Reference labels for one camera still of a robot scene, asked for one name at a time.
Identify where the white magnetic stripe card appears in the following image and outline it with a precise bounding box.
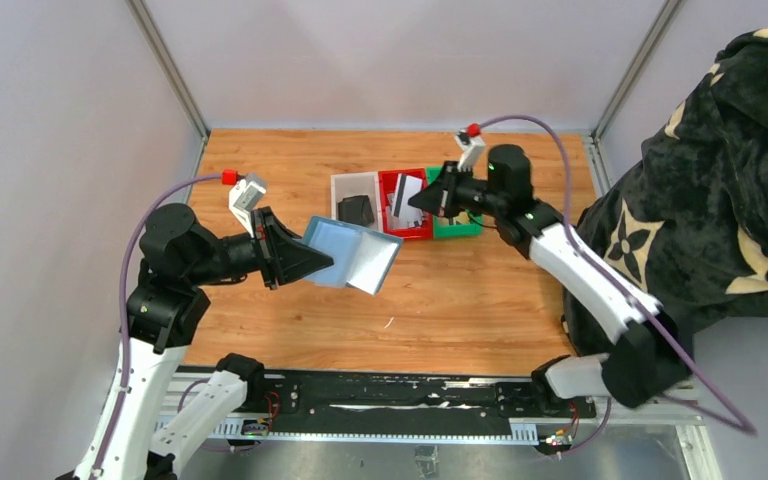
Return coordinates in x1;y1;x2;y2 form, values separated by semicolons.
395;174;423;204

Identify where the blue card holder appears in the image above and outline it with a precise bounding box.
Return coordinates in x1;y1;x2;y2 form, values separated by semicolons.
302;216;404;295

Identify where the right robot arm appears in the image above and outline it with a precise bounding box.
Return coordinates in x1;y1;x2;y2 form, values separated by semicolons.
407;144;691;408

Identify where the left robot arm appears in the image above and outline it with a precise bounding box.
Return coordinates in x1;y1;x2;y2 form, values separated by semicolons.
70;203;334;479

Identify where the white card in red bin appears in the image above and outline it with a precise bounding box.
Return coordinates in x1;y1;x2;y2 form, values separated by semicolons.
386;192;425;230

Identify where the green plastic bin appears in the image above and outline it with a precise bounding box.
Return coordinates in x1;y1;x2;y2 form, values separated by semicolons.
428;187;483;240

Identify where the red plastic bin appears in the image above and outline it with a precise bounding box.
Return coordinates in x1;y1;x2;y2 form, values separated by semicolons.
378;168;433;240

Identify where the white plastic bin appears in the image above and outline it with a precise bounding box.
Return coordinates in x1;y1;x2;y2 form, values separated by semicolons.
330;171;383;232

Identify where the black wallet in white bin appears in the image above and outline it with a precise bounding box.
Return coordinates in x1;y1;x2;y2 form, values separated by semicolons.
337;195;376;227

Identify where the black floral blanket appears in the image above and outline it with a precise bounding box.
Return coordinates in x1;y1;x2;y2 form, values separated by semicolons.
574;27;768;349

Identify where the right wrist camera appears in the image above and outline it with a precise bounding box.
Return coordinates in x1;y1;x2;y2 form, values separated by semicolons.
455;129;486;172

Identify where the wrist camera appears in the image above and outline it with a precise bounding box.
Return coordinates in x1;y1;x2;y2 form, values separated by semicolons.
228;173;267;236
455;129;486;172

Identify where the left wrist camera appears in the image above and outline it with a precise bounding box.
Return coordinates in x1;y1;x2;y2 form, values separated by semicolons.
228;173;267;236

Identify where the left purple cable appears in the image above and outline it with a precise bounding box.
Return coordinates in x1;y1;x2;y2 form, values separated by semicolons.
89;169;240;480

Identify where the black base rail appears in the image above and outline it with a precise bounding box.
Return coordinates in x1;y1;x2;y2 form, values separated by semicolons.
230;370;596;443

